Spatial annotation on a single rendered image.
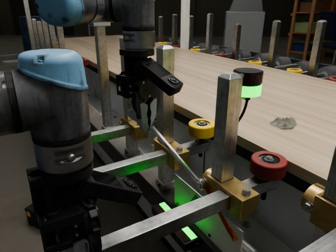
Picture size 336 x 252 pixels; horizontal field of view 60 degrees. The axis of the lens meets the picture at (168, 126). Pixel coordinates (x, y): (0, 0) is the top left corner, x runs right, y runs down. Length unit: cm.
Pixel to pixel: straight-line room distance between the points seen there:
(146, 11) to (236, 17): 608
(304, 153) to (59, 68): 60
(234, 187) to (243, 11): 624
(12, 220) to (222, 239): 160
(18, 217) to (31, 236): 22
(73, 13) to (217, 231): 55
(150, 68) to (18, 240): 149
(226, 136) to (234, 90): 10
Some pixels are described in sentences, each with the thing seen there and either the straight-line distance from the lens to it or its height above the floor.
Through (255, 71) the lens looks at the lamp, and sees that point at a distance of 62.
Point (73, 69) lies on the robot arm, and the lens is 36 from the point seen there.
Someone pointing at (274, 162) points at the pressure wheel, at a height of 90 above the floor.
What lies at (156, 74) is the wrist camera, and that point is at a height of 108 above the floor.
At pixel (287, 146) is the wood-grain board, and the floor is 90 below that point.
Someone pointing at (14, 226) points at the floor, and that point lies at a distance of 206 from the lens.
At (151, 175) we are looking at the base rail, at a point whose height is 70.
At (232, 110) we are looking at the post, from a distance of 59.
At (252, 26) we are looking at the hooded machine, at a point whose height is 79.
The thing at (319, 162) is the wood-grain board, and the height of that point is 90.
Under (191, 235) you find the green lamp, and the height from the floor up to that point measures 70.
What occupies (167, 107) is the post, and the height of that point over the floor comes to 97.
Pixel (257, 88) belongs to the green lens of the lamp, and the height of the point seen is 108.
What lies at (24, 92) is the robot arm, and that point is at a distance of 36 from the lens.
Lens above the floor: 123
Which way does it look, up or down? 23 degrees down
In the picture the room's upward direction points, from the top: straight up
